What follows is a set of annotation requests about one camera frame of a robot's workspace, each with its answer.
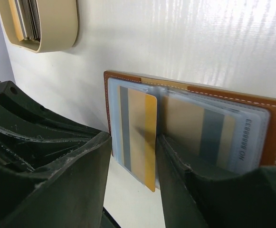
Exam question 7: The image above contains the brown leather card holder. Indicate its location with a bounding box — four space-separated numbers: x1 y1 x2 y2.
104 71 276 190

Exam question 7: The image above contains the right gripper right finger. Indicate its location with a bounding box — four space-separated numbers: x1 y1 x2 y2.
156 135 276 228

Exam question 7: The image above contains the beige oval tray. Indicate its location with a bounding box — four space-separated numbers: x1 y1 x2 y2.
0 0 78 53

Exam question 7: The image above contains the gold credit card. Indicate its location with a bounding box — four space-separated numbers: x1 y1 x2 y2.
163 96 236 169
118 86 157 192

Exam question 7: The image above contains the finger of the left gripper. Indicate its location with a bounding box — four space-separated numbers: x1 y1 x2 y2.
0 105 92 171
0 81 97 137

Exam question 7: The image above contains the silver credit card stack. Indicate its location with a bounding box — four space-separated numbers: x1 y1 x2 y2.
9 0 41 42

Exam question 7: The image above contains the single silver credit card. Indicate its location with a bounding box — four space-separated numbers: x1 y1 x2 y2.
228 110 269 174

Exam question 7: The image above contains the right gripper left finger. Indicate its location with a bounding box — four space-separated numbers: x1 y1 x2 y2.
0 132 112 228

